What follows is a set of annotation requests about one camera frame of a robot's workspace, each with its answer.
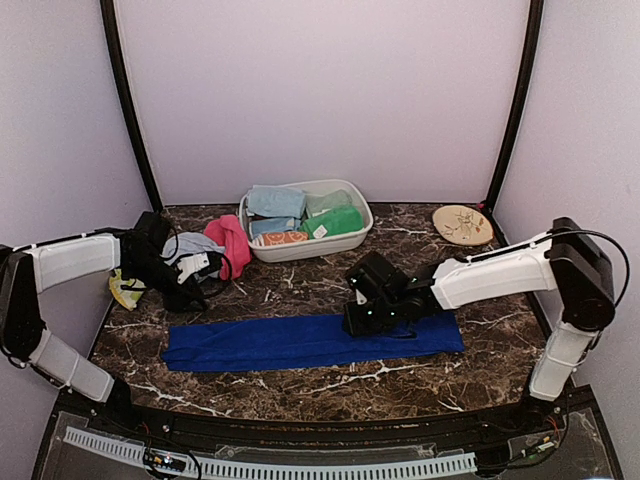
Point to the black frame post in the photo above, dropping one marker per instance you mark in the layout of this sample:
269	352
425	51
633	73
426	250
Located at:
126	101
518	103

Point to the black left frame post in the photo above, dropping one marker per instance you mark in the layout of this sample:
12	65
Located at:
126	101

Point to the white slotted cable duct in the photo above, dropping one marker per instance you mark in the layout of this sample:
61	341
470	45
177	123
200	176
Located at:
254	463

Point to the black front table rail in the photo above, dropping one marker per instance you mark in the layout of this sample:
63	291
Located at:
247	411

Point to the dark blue towel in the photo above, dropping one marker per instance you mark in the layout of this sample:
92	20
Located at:
283	343

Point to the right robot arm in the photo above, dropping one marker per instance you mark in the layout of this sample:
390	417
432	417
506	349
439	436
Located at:
565	259

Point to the rolled orange patterned towel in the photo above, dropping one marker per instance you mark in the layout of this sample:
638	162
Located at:
274	239

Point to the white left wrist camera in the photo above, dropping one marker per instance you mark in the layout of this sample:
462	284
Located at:
190	265

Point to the black right frame post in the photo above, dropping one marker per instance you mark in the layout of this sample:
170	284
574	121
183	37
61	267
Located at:
518	103

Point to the large light blue towel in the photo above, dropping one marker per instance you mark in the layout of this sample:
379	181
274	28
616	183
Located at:
273	201

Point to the yellow lemon print cloth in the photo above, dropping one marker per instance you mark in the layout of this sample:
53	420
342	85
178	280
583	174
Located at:
127	293

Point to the rolled light blue towel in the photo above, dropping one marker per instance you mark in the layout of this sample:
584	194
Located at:
273	225

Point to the pink towel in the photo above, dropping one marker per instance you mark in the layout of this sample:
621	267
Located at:
226	231

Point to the white plastic basin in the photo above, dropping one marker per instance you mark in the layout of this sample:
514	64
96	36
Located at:
326	245

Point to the rolled pale green towel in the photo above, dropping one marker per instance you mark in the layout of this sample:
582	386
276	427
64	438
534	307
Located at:
320	204

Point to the small pale blue cloth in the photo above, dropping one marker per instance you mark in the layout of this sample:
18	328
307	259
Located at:
188	243

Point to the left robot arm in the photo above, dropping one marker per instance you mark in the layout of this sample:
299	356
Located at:
28	271

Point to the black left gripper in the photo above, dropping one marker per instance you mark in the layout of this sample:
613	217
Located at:
177	302

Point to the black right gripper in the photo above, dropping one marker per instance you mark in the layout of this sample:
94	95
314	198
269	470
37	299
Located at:
357	327

